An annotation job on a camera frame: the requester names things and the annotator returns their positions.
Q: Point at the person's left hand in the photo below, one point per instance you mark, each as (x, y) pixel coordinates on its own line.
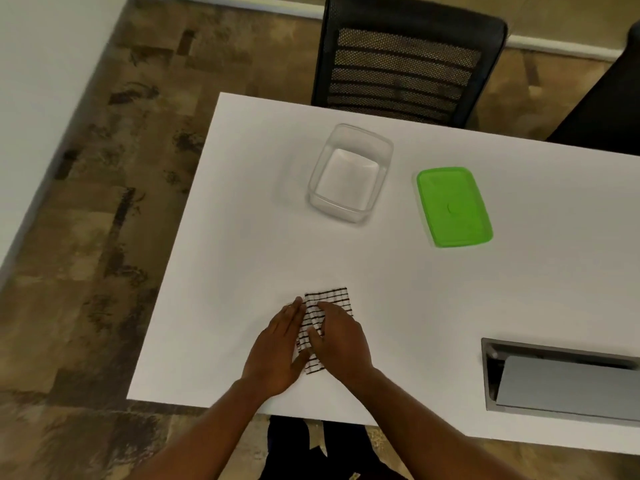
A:
(272, 354)

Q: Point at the person's right hand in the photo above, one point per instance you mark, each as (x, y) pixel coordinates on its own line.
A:
(345, 344)

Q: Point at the person's left thumb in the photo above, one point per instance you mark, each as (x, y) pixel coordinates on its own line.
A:
(302, 358)

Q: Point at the person's right thumb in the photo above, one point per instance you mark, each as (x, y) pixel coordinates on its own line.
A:
(315, 339)

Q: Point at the black white checked cloth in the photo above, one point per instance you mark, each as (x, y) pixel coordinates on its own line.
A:
(327, 314)

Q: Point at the person's right forearm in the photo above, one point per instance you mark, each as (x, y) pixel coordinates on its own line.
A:
(430, 434)

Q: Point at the person's left forearm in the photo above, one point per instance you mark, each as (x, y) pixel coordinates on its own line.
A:
(200, 439)

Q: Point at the person's black trousers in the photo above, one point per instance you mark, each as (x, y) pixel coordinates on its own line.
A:
(320, 452)

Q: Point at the clear plastic container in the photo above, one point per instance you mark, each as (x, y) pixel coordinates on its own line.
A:
(350, 177)

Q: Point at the green container lid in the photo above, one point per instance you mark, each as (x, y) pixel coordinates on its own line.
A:
(454, 207)

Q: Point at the black mesh office chair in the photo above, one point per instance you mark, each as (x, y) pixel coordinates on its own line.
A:
(400, 64)

